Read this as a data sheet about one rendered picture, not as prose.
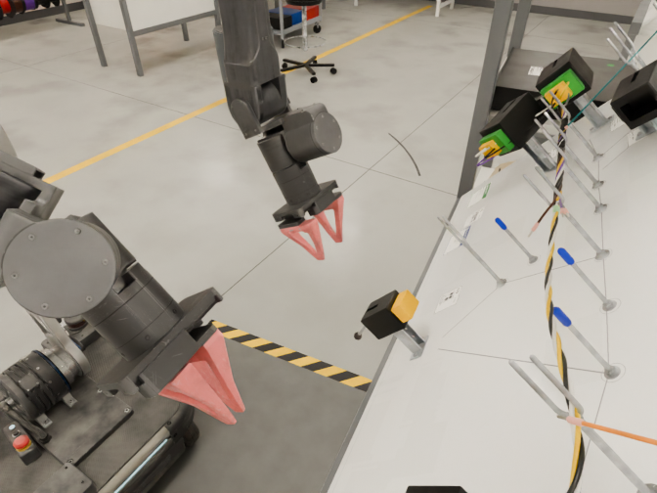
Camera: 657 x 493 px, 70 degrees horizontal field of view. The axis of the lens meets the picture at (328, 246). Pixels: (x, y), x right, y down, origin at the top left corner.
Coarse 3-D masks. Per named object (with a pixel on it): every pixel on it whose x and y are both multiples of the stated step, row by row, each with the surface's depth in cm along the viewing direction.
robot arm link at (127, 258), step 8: (72, 216) 32; (80, 216) 37; (88, 216) 34; (96, 216) 36; (96, 224) 35; (104, 224) 36; (120, 248) 35; (120, 256) 35; (128, 256) 36; (128, 264) 35; (120, 272) 35; (120, 280) 35; (112, 288) 35; (120, 288) 35
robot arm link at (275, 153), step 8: (272, 128) 69; (280, 128) 68; (264, 136) 70; (272, 136) 67; (280, 136) 67; (264, 144) 68; (272, 144) 67; (280, 144) 67; (264, 152) 69; (272, 152) 68; (280, 152) 68; (272, 160) 69; (280, 160) 68; (288, 160) 68; (296, 160) 69; (272, 168) 70; (280, 168) 69
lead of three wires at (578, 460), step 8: (568, 408) 31; (576, 416) 30; (576, 432) 29; (576, 440) 29; (576, 448) 29; (584, 448) 29; (576, 456) 29; (584, 456) 29; (576, 464) 29; (576, 472) 28; (576, 480) 28; (576, 488) 28
